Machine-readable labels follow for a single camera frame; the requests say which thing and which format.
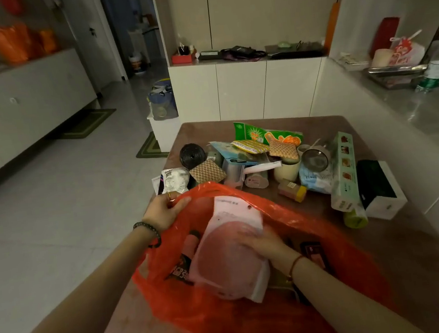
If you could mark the person's left hand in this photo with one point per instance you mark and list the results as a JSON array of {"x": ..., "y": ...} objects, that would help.
[{"x": 162, "y": 215}]

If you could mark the person's right hand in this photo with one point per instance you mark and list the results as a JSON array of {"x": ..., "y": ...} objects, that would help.
[{"x": 270, "y": 245}]

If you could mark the person's left thumb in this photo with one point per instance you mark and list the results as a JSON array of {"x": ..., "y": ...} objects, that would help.
[{"x": 181, "y": 205}]

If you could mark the person's right fingers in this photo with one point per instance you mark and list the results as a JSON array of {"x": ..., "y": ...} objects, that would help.
[{"x": 251, "y": 238}]

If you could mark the white and pink package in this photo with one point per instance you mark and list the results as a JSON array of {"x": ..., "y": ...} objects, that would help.
[{"x": 226, "y": 262}]

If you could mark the orange plastic bag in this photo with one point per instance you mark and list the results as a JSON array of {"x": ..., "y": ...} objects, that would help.
[{"x": 241, "y": 320}]

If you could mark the person's left forearm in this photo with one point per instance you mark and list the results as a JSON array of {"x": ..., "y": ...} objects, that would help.
[{"x": 73, "y": 307}]

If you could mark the person's right forearm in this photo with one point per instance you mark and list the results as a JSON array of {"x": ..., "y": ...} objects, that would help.
[{"x": 349, "y": 303}]

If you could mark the white packet with printed label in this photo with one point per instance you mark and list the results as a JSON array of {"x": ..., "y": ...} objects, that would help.
[{"x": 175, "y": 180}]

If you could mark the pink bottle with black cap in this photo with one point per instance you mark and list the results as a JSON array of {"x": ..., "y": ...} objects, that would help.
[{"x": 191, "y": 244}]

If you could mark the brown woven square pot holder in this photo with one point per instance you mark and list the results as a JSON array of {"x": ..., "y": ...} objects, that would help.
[{"x": 207, "y": 171}]

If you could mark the black roll of bin bags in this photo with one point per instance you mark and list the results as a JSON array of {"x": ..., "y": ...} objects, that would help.
[{"x": 192, "y": 155}]

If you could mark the white cylinder tube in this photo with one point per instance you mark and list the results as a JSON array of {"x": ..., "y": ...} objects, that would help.
[{"x": 256, "y": 180}]

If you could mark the clear plastic container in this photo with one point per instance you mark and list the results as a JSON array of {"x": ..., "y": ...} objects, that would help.
[{"x": 231, "y": 173}]

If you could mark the small bottle with yellow cap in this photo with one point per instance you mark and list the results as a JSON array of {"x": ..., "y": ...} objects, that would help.
[{"x": 291, "y": 190}]

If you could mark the black packet with red print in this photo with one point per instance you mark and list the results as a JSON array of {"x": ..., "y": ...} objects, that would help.
[{"x": 180, "y": 269}]

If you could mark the green door mat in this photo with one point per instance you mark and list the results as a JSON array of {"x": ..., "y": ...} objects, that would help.
[
  {"x": 150, "y": 146},
  {"x": 84, "y": 124}
]

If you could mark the dark packet with red label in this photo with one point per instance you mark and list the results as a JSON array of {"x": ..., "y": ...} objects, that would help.
[{"x": 316, "y": 256}]

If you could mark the light blue packet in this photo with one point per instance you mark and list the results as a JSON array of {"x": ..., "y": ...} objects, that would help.
[{"x": 225, "y": 150}]

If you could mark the white stool box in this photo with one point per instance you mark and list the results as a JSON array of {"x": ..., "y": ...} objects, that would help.
[{"x": 165, "y": 133}]

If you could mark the cream ceramic cup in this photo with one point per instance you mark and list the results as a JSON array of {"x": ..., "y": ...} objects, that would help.
[{"x": 286, "y": 171}]

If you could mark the white and blue plastic pouch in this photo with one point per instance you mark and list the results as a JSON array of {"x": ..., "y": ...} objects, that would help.
[{"x": 316, "y": 182}]

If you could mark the yellow sponge packet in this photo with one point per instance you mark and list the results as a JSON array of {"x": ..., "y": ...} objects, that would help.
[{"x": 249, "y": 146}]

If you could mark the brown woven mitt pot holder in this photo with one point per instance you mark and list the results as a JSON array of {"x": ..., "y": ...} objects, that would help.
[{"x": 283, "y": 150}]

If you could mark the metal mesh strainer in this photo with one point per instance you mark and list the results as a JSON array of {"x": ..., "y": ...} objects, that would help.
[{"x": 315, "y": 158}]

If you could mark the green snack packet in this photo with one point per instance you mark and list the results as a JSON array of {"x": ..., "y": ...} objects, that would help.
[{"x": 255, "y": 132}]

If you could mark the yellow-green bottle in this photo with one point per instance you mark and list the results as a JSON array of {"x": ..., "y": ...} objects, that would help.
[{"x": 355, "y": 219}]

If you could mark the blue and grey bag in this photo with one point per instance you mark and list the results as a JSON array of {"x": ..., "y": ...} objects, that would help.
[{"x": 162, "y": 99}]

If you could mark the long green and white box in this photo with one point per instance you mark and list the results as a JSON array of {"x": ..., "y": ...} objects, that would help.
[{"x": 344, "y": 173}]

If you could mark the white box with black contents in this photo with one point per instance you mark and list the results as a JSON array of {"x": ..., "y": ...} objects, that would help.
[{"x": 382, "y": 193}]

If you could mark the red box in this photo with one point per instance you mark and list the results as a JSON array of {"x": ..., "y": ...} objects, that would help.
[{"x": 183, "y": 58}]

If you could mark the white bucket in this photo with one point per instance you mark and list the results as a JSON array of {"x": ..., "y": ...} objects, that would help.
[{"x": 137, "y": 62}]

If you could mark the dark green flat box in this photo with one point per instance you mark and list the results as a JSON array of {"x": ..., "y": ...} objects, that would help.
[{"x": 209, "y": 55}]

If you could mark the long white sideboard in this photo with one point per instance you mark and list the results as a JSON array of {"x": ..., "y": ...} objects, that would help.
[{"x": 19, "y": 104}]

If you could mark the black tray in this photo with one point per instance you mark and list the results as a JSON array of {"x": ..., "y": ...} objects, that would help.
[{"x": 295, "y": 50}]

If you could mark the small orange bag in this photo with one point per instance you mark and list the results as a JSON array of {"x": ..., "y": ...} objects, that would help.
[{"x": 48, "y": 40}]

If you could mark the metal tray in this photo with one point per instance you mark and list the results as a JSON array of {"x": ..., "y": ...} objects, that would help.
[{"x": 396, "y": 73}]

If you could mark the beige cup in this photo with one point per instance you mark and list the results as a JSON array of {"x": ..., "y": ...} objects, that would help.
[{"x": 382, "y": 57}]

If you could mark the large orange bag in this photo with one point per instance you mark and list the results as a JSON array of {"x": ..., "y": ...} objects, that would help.
[{"x": 12, "y": 43}]

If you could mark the red paper bag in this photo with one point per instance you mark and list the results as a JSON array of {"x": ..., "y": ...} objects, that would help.
[{"x": 384, "y": 37}]

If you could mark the white and red plastic bag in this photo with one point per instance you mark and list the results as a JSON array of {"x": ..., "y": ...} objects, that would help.
[{"x": 406, "y": 51}]

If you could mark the clear plastic water bottle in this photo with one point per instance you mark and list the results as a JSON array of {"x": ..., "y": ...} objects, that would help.
[{"x": 435, "y": 68}]

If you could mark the white wall cabinet unit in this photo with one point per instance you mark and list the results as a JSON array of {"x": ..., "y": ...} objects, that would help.
[{"x": 246, "y": 50}]

